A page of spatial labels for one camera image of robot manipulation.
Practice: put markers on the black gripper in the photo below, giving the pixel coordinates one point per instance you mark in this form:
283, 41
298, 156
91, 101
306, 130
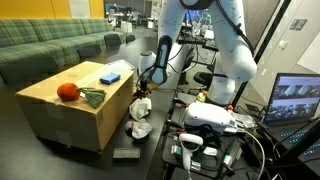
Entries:
143, 87

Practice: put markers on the white red cloth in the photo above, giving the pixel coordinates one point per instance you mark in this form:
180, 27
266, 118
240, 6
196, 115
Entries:
138, 129

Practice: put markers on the brown plush toy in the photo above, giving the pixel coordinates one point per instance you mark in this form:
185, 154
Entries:
142, 96

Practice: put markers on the white cloth towel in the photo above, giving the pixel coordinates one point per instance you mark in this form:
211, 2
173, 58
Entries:
140, 108

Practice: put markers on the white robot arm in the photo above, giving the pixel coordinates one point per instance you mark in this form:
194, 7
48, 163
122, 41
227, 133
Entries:
235, 59

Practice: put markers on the large cardboard box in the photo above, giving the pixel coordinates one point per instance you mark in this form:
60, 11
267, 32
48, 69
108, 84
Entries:
76, 123

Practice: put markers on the green plush leaf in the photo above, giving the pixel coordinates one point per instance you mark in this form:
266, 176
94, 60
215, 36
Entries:
94, 96

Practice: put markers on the black rectangular block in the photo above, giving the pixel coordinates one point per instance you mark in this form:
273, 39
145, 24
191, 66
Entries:
126, 153

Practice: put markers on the white VR headset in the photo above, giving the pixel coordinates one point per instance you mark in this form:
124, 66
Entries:
198, 114

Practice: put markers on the red orange plush ball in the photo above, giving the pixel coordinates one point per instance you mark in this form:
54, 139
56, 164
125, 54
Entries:
68, 92

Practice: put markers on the white VR controller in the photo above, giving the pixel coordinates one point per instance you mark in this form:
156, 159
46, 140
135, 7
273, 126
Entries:
190, 143

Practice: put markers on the green plaid sofa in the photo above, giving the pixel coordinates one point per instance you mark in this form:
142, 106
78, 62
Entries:
27, 43

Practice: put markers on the open laptop computer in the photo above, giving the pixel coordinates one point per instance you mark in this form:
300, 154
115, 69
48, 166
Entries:
290, 120

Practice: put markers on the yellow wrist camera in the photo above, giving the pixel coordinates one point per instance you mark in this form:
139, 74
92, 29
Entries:
152, 86

